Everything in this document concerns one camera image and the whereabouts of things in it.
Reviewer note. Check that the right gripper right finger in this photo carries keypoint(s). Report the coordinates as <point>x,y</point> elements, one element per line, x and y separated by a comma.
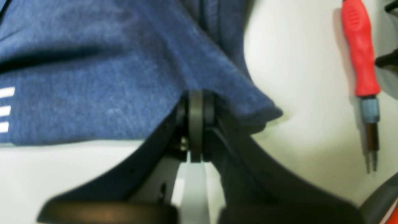
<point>257,189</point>

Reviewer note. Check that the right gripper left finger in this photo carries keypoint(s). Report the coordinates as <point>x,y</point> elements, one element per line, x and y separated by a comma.
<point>139,189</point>

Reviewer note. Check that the blue t-shirt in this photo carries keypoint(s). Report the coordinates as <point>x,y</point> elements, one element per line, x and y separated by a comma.
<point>78,70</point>

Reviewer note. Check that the orange grey pliers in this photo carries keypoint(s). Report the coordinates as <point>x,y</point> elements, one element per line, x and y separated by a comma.
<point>377,205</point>

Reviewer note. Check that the orange handled screwdriver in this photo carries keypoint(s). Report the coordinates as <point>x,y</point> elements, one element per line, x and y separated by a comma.
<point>358,33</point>

